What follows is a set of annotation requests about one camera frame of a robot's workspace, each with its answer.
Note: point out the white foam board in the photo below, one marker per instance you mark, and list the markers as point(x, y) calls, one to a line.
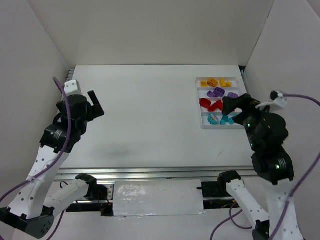
point(158, 198)

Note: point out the yellow curved lego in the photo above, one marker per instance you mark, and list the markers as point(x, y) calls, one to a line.
point(222, 82)

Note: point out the yellow oval lego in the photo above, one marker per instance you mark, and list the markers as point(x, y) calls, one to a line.
point(212, 83)

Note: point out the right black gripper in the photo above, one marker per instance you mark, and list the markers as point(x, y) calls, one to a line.
point(243, 106)

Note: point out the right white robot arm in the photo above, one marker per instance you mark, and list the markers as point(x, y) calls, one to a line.
point(266, 132)

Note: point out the teal oval lego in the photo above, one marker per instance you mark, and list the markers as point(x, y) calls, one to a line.
point(212, 119)

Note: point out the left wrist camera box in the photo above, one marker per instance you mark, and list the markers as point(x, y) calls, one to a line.
point(72, 87)

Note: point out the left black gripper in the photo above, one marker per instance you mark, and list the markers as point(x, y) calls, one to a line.
point(93, 109)

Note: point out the purple flower lego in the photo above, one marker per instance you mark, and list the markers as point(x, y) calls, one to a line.
point(219, 92)

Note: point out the red arch lego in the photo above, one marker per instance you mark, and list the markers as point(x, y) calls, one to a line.
point(218, 105)

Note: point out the white compartment tray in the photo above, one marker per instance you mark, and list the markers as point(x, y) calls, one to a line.
point(237, 87)

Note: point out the purple fan lego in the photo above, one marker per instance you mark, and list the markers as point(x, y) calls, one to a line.
point(212, 94)

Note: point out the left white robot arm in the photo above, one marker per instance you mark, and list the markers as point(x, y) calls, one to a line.
point(33, 211)

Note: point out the purple curved lego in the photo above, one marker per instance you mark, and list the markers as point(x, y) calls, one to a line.
point(232, 95)

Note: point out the teal square lego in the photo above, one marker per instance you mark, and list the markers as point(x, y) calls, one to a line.
point(224, 120)

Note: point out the small teal lego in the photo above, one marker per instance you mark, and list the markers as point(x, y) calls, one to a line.
point(231, 121)

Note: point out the aluminium frame rail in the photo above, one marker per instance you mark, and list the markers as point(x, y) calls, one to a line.
point(156, 173)

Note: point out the small yellow lego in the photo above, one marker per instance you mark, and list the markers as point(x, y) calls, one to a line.
point(228, 84)

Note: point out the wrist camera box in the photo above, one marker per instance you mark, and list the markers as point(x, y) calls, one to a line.
point(277, 101)
point(72, 87)

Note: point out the red flower lego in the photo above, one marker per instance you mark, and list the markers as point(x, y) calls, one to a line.
point(205, 103)

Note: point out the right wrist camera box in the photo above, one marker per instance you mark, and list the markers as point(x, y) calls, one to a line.
point(277, 101)

